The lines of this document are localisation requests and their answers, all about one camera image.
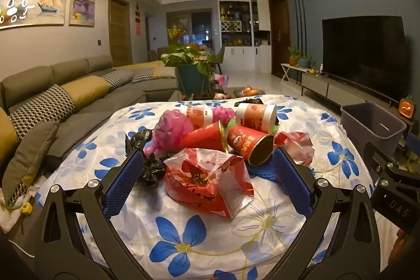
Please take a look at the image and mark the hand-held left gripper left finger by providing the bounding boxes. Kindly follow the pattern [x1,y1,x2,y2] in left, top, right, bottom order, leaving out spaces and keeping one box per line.
[34,149,148,280]

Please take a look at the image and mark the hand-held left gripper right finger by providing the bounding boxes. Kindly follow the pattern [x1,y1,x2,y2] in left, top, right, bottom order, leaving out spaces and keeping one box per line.
[272,147,383,280]

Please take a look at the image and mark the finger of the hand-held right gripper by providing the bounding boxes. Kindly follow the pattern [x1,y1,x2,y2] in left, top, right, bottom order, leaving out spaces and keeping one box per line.
[406,134,420,166]
[364,141,420,184]

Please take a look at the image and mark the black plastic bag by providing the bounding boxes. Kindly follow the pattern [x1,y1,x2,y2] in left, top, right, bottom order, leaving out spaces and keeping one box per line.
[234,97,265,107]
[125,131,169,190]

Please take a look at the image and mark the blue foam net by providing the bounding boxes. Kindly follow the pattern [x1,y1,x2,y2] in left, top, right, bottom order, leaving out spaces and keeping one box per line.
[246,163,283,184]

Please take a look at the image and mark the grey plastic bin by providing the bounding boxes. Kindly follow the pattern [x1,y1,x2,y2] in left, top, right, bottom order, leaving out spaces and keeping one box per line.
[340,102,407,162]

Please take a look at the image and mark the red clear plastic bag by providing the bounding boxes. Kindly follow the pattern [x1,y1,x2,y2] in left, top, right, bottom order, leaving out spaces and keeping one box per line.
[274,131,316,167]

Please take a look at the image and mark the red paper cup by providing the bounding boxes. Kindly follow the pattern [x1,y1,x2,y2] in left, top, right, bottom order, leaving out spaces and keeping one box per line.
[226,124,274,166]
[179,121,228,152]

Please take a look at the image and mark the pink plastic bag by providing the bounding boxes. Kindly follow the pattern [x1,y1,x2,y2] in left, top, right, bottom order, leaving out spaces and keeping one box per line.
[144,109,194,156]

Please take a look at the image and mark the red printed plastic bag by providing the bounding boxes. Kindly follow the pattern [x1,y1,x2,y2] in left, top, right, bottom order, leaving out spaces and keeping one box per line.
[163,148,255,219]

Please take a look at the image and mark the apple print paper cup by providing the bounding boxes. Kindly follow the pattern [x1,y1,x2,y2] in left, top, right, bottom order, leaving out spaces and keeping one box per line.
[235,103,277,134]

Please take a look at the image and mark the orange and white paper cup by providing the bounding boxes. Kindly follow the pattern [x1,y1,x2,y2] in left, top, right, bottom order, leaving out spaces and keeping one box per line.
[180,104,214,128]

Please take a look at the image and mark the grey sofa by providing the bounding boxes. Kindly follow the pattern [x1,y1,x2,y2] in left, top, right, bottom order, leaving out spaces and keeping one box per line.
[0,54,179,202]

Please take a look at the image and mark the blue floral white blanket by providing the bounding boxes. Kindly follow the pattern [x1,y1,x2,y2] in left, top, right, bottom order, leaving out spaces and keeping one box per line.
[34,94,378,280]

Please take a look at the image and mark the grey television cabinet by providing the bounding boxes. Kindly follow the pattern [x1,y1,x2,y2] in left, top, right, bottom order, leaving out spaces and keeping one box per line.
[300,72,411,126]

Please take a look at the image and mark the dark coffee table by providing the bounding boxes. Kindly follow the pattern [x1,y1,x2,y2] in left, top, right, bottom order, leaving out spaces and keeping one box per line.
[144,86,266,102]

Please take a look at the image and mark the olive grey cushion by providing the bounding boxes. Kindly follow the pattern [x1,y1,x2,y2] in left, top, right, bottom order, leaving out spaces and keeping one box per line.
[2,121,60,205]

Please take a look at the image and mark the yellow cushion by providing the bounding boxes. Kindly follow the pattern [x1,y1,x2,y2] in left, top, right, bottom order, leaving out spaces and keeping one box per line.
[0,106,18,166]
[61,75,112,112]

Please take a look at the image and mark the fruit plate with oranges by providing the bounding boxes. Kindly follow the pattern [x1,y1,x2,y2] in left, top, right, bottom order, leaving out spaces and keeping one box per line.
[239,86,266,97]

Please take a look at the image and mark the diamond pattern cushion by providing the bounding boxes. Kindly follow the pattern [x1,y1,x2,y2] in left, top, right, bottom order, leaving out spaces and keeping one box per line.
[131,68,156,84]
[102,70,135,92]

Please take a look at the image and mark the black flat television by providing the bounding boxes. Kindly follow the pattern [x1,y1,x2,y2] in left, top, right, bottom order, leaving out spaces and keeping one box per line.
[322,16,406,103]

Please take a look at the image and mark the houndstooth cushion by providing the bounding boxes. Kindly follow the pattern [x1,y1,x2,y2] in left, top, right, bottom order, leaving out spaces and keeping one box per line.
[8,84,76,143]

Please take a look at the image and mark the white floral cloth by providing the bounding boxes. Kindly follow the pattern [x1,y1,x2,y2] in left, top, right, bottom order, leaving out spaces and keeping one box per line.
[0,182,43,235]

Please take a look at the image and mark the white folding side table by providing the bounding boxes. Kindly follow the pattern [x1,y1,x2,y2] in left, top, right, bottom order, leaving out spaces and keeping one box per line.
[280,63,312,82]

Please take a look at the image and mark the green plant in teal pot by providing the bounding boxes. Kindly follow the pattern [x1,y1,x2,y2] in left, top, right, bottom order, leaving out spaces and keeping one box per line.
[161,44,217,97]

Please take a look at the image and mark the plant in orange pot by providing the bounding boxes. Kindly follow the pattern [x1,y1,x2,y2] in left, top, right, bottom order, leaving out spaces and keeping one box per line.
[288,46,300,67]

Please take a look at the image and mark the white display cabinet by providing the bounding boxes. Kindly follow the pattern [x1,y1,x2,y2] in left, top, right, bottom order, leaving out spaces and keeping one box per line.
[218,0,260,71]

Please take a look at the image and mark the grey dining chair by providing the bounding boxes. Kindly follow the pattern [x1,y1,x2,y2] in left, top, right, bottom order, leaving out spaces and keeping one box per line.
[208,45,227,74]

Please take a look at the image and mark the dark wooden door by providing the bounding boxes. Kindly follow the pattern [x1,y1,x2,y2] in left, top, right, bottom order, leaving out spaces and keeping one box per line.
[268,0,291,77]

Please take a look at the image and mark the light wooden door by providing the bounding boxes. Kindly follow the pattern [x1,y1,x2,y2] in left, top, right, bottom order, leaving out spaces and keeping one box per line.
[108,0,133,66]

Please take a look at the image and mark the yellow flower bouquet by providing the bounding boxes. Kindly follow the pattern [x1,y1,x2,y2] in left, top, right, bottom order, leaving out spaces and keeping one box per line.
[167,25,186,44]

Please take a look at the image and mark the red wall decorations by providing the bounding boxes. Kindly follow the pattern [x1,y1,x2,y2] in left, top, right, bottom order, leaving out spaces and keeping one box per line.
[134,1,142,36]

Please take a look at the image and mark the purple wall painting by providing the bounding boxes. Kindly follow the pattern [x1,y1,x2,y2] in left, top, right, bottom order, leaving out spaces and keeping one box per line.
[69,0,97,27]

